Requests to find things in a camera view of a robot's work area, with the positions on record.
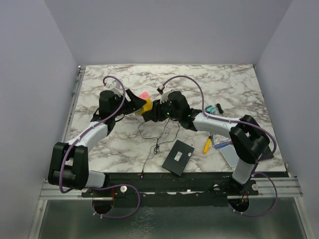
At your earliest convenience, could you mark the black adapter with cord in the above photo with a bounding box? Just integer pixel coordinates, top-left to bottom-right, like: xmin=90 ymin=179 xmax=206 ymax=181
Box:
xmin=215 ymin=103 xmax=224 ymax=115

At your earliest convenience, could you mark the pink power strip socket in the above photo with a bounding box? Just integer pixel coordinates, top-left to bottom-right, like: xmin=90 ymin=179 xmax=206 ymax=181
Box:
xmin=139 ymin=92 xmax=150 ymax=100

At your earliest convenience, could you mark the blue red screwdriver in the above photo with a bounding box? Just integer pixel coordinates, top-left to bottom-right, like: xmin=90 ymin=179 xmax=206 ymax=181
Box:
xmin=214 ymin=141 xmax=233 ymax=150

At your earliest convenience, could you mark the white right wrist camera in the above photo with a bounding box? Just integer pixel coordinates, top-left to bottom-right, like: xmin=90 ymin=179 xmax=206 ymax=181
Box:
xmin=160 ymin=91 xmax=171 ymax=104

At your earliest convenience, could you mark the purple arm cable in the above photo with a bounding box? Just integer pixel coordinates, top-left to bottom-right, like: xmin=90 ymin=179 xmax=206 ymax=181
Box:
xmin=157 ymin=75 xmax=279 ymax=217
xmin=59 ymin=76 xmax=126 ymax=194

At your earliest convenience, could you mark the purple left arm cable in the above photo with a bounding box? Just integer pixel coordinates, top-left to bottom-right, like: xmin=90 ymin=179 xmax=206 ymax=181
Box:
xmin=59 ymin=76 xmax=126 ymax=194

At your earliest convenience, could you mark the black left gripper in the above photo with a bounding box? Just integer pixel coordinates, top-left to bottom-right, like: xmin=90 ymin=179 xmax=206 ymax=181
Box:
xmin=112 ymin=89 xmax=147 ymax=118

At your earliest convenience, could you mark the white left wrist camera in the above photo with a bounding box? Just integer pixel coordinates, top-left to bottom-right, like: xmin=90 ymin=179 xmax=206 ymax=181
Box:
xmin=105 ymin=80 xmax=123 ymax=97

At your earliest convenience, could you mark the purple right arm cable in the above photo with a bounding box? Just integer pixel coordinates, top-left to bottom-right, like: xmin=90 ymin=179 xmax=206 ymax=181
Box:
xmin=157 ymin=75 xmax=279 ymax=217

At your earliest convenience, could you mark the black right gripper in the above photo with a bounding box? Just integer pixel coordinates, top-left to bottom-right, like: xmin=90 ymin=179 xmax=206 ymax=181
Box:
xmin=145 ymin=97 xmax=180 ymax=123

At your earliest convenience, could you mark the white grey phone case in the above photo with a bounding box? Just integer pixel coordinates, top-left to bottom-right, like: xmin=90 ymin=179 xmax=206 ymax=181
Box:
xmin=220 ymin=145 xmax=238 ymax=168

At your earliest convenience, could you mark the black rectangular box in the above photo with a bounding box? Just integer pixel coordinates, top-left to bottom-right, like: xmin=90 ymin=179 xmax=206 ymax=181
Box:
xmin=162 ymin=140 xmax=194 ymax=176

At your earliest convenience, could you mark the thin black cable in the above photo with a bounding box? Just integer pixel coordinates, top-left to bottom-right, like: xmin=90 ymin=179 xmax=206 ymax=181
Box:
xmin=138 ymin=118 xmax=180 ymax=179

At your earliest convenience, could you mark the yellow handled utility knife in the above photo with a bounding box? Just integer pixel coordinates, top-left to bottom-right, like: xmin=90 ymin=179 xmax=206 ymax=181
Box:
xmin=203 ymin=134 xmax=214 ymax=154

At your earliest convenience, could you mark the black flat plate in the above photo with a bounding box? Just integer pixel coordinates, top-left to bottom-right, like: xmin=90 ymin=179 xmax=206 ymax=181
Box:
xmin=259 ymin=146 xmax=274 ymax=161

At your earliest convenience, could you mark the yellow plug adapter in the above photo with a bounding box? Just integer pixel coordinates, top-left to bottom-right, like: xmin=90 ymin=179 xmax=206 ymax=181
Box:
xmin=135 ymin=98 xmax=153 ymax=116

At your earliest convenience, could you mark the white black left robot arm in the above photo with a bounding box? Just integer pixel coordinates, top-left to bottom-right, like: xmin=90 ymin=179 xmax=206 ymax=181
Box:
xmin=48 ymin=89 xmax=152 ymax=197

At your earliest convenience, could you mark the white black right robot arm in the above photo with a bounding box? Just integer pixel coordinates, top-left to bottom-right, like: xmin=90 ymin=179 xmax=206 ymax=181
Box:
xmin=142 ymin=91 xmax=270 ymax=195

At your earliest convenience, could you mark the teal usb charger plug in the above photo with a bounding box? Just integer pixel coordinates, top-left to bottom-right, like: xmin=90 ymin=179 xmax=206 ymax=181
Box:
xmin=204 ymin=105 xmax=216 ymax=115

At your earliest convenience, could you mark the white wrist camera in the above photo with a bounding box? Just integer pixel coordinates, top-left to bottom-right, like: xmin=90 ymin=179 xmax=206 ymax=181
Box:
xmin=160 ymin=91 xmax=171 ymax=104
xmin=105 ymin=80 xmax=123 ymax=97

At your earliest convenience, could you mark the aluminium frame rail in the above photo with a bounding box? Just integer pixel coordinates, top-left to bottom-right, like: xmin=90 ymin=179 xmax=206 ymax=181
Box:
xmin=39 ymin=180 xmax=82 ymax=200

